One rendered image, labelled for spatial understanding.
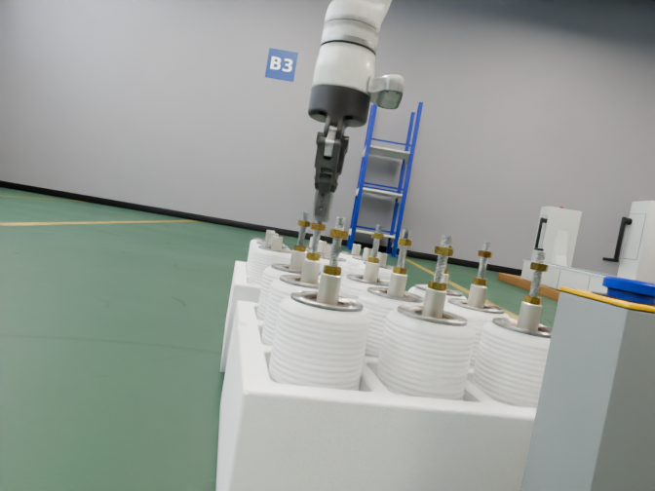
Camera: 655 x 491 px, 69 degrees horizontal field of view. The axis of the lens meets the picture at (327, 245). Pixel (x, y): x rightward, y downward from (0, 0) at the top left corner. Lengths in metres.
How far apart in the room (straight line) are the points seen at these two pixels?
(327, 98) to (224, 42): 6.67
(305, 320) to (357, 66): 0.31
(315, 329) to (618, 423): 0.25
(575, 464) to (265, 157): 6.52
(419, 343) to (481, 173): 6.57
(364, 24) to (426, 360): 0.39
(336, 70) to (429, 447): 0.42
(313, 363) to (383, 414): 0.08
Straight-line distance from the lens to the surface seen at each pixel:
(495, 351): 0.56
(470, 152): 7.02
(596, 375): 0.40
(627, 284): 0.41
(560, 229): 4.98
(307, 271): 0.60
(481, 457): 0.52
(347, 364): 0.47
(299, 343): 0.47
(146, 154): 7.20
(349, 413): 0.46
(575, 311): 0.42
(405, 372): 0.51
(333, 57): 0.60
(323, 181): 0.58
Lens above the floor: 0.34
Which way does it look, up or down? 3 degrees down
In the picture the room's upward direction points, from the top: 10 degrees clockwise
